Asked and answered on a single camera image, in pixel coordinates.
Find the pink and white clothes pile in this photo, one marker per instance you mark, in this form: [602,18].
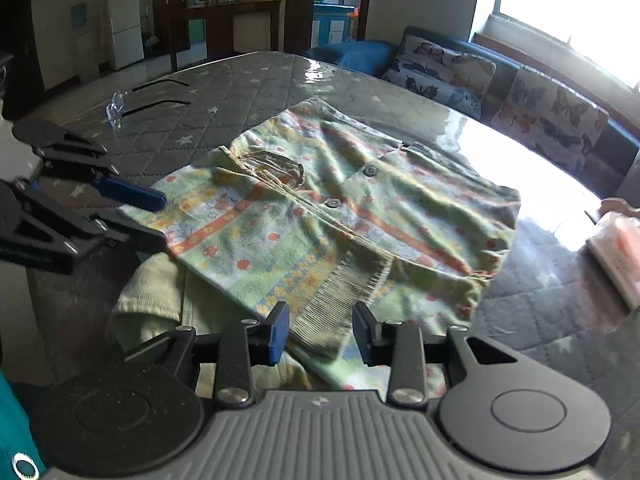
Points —
[620,255]

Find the dark wooden door frame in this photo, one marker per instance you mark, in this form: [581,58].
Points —
[367,5]

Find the blue cabinet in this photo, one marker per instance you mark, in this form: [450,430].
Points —
[332,25]

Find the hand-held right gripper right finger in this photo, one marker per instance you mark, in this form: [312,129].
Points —
[363,336]

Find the window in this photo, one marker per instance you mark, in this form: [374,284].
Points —
[575,0]

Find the person's teal clothing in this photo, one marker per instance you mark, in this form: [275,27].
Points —
[17,420]

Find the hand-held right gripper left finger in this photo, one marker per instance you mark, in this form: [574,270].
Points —
[277,333]

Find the green patterned shirt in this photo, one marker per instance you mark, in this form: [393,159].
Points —
[350,240]

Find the dark wooden cabinet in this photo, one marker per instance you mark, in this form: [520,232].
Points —
[225,25]

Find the eyeglasses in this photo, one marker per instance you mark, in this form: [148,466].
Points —
[118,104]

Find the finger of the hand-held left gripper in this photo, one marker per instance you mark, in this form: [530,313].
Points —
[132,196]
[135,240]

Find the white refrigerator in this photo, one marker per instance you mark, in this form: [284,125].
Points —
[125,25]

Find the butterfly print cushion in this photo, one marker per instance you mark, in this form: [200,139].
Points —
[550,115]
[440,72]

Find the blue sofa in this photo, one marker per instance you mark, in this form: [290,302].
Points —
[350,55]

